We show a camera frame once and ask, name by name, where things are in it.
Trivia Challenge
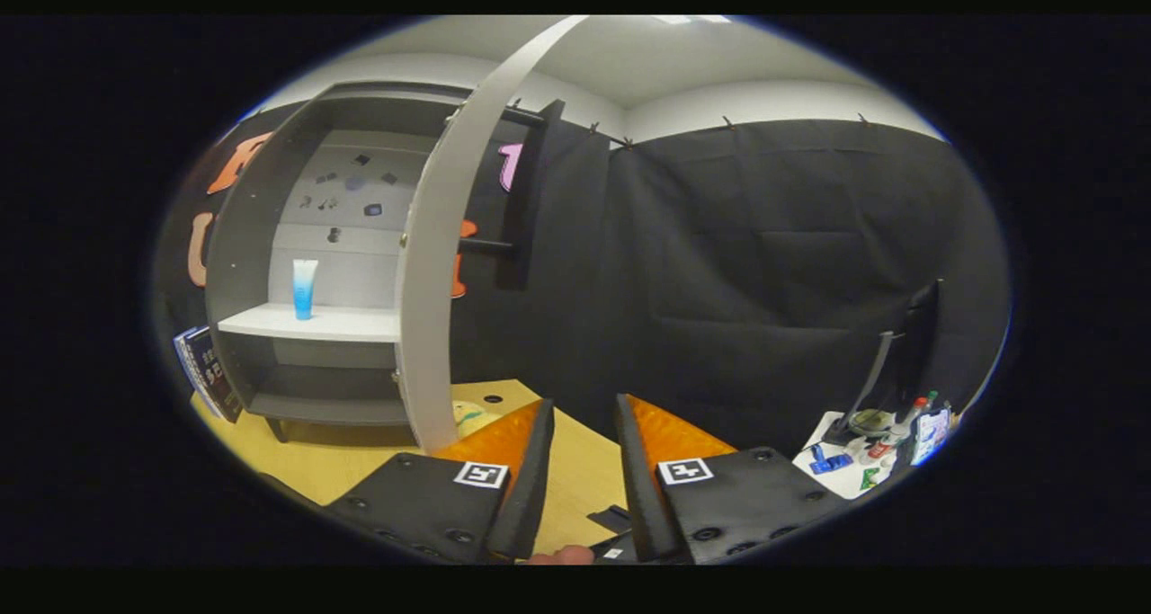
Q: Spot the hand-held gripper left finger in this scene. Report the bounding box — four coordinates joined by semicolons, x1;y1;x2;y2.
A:
324;398;556;565

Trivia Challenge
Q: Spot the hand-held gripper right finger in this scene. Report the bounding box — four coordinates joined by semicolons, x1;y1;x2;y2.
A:
614;394;846;565

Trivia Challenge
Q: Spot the white cabinet door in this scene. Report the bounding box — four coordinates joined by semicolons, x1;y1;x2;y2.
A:
396;16;590;453

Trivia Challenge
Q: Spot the black door handle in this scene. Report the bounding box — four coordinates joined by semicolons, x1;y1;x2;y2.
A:
457;100;566;291

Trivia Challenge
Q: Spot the blue and white tube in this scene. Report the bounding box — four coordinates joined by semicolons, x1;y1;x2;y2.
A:
291;258;319;321

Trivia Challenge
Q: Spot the flat black object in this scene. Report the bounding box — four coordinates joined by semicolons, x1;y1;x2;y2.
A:
586;504;633;536

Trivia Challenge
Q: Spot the yellow soft toy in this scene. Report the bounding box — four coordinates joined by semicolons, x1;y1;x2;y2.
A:
452;401;492;440

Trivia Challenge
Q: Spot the small blue object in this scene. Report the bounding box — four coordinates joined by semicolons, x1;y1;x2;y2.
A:
808;445;854;476

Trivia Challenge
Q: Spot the round bowl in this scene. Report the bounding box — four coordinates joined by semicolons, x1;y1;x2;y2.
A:
849;408;897;438

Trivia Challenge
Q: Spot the white cabinet shelf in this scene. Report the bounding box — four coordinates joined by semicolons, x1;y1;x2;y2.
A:
218;303;401;343

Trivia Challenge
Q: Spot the red capped bottle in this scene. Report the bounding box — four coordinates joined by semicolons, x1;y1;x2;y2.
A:
859;396;928;465

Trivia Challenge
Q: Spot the black backdrop cloth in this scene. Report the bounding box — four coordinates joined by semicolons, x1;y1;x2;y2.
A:
153;102;1013;458

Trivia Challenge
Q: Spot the blue and white packet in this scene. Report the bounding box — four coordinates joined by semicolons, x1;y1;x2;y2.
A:
910;405;952;467

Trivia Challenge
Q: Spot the dark navy book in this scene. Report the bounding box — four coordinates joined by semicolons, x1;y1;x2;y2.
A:
187;326;244;423

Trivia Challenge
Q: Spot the white spine book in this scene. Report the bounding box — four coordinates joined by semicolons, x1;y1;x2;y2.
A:
177;329;217;417

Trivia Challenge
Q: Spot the light blue book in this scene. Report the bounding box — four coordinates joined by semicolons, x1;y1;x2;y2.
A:
173;334;203;408

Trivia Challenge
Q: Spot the grey cabinet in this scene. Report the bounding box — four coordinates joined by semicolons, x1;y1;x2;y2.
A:
205;81;504;444

